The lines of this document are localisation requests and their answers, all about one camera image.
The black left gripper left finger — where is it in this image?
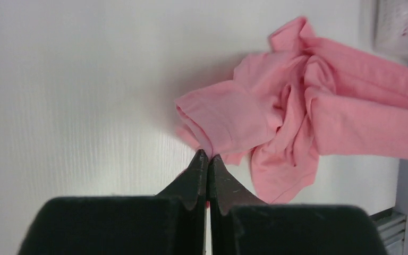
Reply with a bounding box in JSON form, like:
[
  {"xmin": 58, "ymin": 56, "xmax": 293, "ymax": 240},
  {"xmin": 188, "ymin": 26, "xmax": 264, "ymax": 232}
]
[{"xmin": 19, "ymin": 150, "xmax": 208, "ymax": 254}]

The white plastic laundry basket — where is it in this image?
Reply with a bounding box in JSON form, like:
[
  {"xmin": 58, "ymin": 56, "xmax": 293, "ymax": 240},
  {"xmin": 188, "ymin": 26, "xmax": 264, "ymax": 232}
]
[{"xmin": 374, "ymin": 0, "xmax": 408, "ymax": 60}]

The aluminium frame extrusion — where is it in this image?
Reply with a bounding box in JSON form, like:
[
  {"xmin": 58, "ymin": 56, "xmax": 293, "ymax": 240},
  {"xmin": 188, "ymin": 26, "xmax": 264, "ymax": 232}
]
[{"xmin": 370, "ymin": 208, "xmax": 407, "ymax": 255}]

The pink t-shirt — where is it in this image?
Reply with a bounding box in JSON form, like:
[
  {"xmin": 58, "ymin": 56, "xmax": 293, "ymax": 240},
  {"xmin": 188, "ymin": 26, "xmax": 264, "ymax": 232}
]
[{"xmin": 175, "ymin": 17, "xmax": 408, "ymax": 203}]

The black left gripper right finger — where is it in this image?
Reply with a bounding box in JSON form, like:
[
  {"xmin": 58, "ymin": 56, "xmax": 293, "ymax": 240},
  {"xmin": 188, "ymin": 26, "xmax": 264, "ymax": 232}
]
[{"xmin": 207, "ymin": 156, "xmax": 386, "ymax": 254}]

